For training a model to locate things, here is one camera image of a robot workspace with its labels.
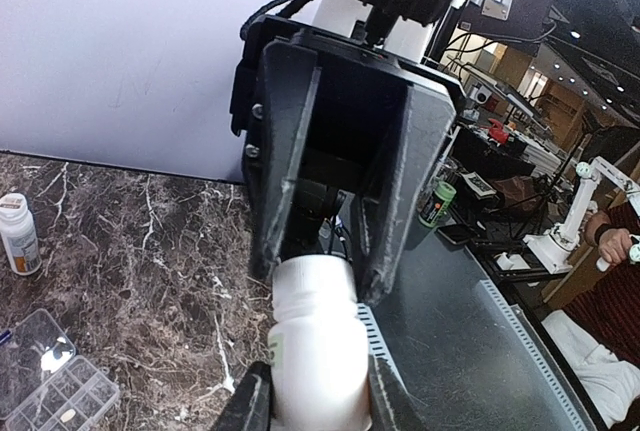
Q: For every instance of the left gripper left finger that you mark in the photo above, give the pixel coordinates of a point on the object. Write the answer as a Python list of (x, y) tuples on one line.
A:
[(249, 408)]

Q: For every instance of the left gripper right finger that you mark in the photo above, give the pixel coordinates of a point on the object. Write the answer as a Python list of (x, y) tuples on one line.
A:
[(390, 406)]

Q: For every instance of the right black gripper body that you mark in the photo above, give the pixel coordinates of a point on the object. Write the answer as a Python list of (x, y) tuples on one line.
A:
[(347, 122)]

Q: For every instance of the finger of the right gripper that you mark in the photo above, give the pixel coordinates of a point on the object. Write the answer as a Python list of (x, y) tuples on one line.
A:
[(383, 207), (289, 80)]

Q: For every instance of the small white vial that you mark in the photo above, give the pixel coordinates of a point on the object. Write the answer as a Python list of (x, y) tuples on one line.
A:
[(318, 347)]

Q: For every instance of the clear plastic pill organizer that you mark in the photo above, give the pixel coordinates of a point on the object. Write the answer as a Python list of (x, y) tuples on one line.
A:
[(42, 376)]

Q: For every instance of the white pill bottle orange label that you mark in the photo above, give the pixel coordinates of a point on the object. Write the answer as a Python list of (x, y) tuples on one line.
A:
[(19, 236)]

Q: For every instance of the small pill in organizer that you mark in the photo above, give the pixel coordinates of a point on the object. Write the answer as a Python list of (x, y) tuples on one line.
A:
[(67, 416)]

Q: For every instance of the person's hand in background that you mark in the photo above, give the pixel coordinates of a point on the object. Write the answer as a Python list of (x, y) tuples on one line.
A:
[(613, 244)]

